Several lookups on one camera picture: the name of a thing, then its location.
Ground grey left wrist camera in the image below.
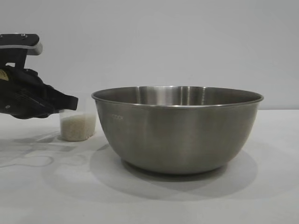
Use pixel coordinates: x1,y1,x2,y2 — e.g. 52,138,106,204
0,34,44,68

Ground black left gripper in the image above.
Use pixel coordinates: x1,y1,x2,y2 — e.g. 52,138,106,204
0,65,79,120

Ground stainless steel mixing bowl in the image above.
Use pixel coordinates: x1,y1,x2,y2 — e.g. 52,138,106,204
91,85,265,175

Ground clear plastic measuring cup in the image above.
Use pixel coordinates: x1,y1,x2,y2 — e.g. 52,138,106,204
58,97,97,142

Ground white tablecloth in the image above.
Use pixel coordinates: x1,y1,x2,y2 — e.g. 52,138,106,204
0,109,299,224

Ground white rice grains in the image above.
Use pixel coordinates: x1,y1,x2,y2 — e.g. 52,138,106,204
60,115,97,141

